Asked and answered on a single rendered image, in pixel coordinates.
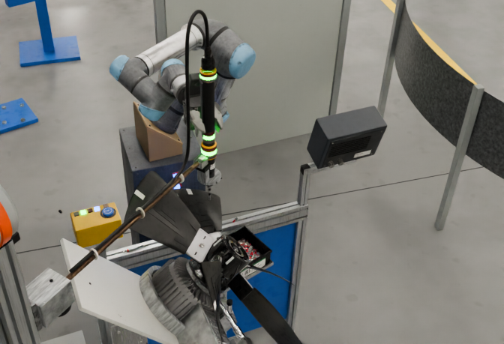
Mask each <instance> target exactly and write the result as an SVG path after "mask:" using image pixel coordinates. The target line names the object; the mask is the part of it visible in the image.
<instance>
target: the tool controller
mask: <svg viewBox="0 0 504 344"><path fill-rule="evenodd" d="M386 128H387V124H386V122H385V121H384V119H383V117H382V116H381V114H380V113H379V111H378V110H377V108H376V107H375V106H369V107H365V108H361V109H355V110H352V111H348V112H342V113H338V114H335V115H329V116H325V117H321V118H317V119H316V121H315V124H314V126H313V130H312V133H311V136H310V140H309V143H308V145H307V150H308V152H309V154H310V156H311V158H312V160H313V161H314V163H315V165H316V167H317V168H318V169H321V168H325V167H328V166H329V168H333V167H334V166H335V165H337V164H338V165H339V166H342V165H343V164H344V163H345V162H349V161H351V160H357V159H360V158H363V157H369V156H372V155H375V152H376V150H377V148H378V145H379V143H380V141H381V139H382V137H383V134H384V132H385V131H386Z"/></svg>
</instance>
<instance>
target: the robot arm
mask: <svg viewBox="0 0 504 344"><path fill-rule="evenodd" d="M187 26H188V24H185V25H183V26H182V28H181V31H179V32H177V33H176V34H174V35H172V36H171V37H168V38H167V39H166V40H163V41H161V42H160V43H158V44H156V45H155V46H153V47H152V48H150V49H147V50H146V51H145V52H142V53H141V54H139V55H137V56H136V57H134V58H132V59H130V58H129V57H127V56H126V55H120V56H119V57H117V58H116V59H115V60H114V61H113V62H112V64H111V65H110V67H109V72H110V73H111V75H112V76H113V77H114V78H115V79H116V81H117V82H120V83H121V84H122V85H123V86H124V87H125V88H126V89H127V90H128V91H129V92H130V93H131V94H132V95H133V96H134V97H135V98H136V99H137V100H138V101H139V102H140V104H139V107H138V109H139V111H140V112H141V114H142V115H143V116H144V117H146V118H147V119H148V120H150V122H151V123H153V124H154V125H155V126H156V127H158V128H159V129H161V130H162V131H163V132H165V133H168V134H174V133H175V132H176V131H177V129H178V127H179V124H180V121H181V119H182V116H184V123H185V124H186V126H187V110H186V85H185V65H184V64H183V63H182V62H181V61H180V60H178V58H181V57H182V56H183V55H185V37H186V31H187ZM208 27H209V46H210V47H211V54H212V55H213V56H214V64H215V68H216V70H217V79H216V80H215V81H214V131H217V132H220V130H222V129H223V126H224V122H225V121H226V120H227V119H228V117H229V116H230V114H229V113H228V112H227V111H226V110H227V103H226V100H227V98H228V95H229V93H230V90H231V88H232V86H233V83H234V82H235V80H236V79H241V78H242V77H243V76H245V75H246V74H247V73H248V71H249V70H250V69H251V67H252V66H253V64H254V62H255V59H256V53H255V51H254V50H253V49H252V48H251V46H250V45H249V44H248V43H245V42H244V41H243V40H242V39H241V38H240V37H239V36H238V35H237V34H236V33H234V32H233V31H232V30H231V29H230V28H228V26H227V25H225V24H224V23H222V22H220V21H217V20H215V19H208ZM205 46H206V29H205V23H204V19H198V20H194V21H193V22H192V25H191V28H190V39H189V52H190V51H192V50H193V51H197V50H199V49H203V50H204V49H205ZM160 69H161V75H162V77H161V78H160V79H159V80H158V81H157V83H155V82H154V81H153V80H152V79H151V78H150V76H151V75H152V74H154V73H156V72H157V71H159V70H160ZM189 86H190V130H195V134H196V137H198V134H199V131H201V132H203V133H206V128H205V125H204V123H202V119H201V103H200V73H192V74H190V72H189Z"/></svg>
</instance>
